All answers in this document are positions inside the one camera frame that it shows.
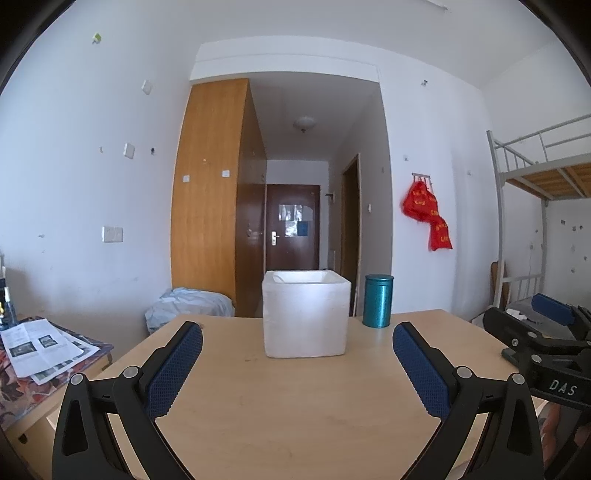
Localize metal bunk bed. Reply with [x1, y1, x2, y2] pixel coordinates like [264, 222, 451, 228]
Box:
[487, 115, 591, 319]

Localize white foam box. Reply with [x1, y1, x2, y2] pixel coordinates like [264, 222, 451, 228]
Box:
[262, 271, 352, 358]

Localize red cloth bag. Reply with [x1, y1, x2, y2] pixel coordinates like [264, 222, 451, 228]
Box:
[429, 215, 453, 251]
[402, 180, 438, 222]

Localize grey bunk mattress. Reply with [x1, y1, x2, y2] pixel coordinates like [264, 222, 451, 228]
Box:
[505, 295, 546, 324]

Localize wooden wardrobe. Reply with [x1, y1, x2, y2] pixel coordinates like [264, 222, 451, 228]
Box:
[171, 78, 267, 317]

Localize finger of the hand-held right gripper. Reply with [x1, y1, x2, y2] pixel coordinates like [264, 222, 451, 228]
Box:
[482, 306, 591, 371]
[531, 293, 591, 329]

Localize teal metal canister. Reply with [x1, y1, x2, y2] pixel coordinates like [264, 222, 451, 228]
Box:
[362, 274, 394, 329]

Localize light blue bedsheet bundle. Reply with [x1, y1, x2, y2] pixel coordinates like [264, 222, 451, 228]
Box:
[144, 287, 235, 335]

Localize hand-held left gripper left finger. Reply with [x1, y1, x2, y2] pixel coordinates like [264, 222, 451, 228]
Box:
[52, 320, 204, 480]

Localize brown wooden plank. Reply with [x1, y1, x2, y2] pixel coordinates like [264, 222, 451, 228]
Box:
[489, 261, 506, 310]

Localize colourful printed desk mat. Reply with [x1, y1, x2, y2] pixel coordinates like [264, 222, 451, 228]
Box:
[0, 316, 115, 430]

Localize brown side door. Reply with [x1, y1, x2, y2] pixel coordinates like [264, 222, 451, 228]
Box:
[341, 154, 361, 317]

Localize dark brown entrance door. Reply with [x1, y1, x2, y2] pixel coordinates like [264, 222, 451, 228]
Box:
[265, 184, 321, 271]

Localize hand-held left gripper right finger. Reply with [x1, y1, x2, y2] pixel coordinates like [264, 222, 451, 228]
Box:
[392, 322, 546, 480]

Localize printed paper sheets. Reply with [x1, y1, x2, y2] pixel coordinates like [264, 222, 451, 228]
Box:
[0, 318, 100, 384]

